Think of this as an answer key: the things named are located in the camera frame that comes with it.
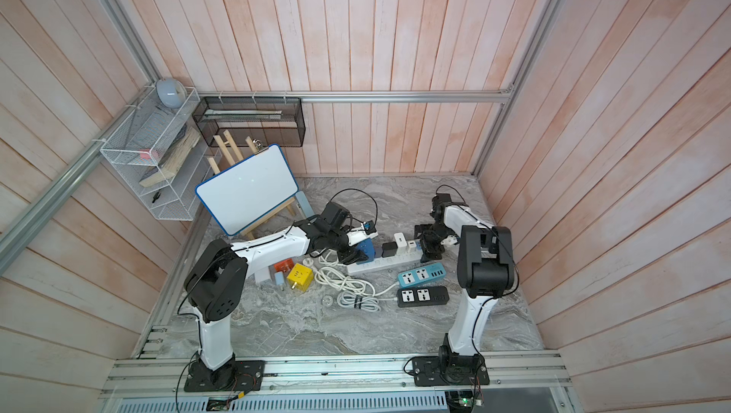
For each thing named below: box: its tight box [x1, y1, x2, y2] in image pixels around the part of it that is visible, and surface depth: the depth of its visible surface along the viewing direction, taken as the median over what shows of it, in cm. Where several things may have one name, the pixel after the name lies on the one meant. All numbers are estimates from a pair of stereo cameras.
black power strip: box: [396, 285, 451, 308], surface depth 87 cm
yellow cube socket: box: [286, 263, 315, 293], surface depth 88 cm
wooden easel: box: [207, 129, 297, 240], surface depth 86 cm
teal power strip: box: [397, 261, 447, 289], surface depth 91 cm
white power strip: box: [346, 250, 423, 276], surface depth 93 cm
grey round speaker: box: [156, 78, 187, 109], surface depth 84 cm
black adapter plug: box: [381, 241, 398, 258], surface depth 92 cm
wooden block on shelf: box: [138, 126, 201, 188], surface depth 83 cm
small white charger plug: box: [394, 232, 408, 248], surface depth 92 cm
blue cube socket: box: [355, 237, 376, 262], surface depth 87 cm
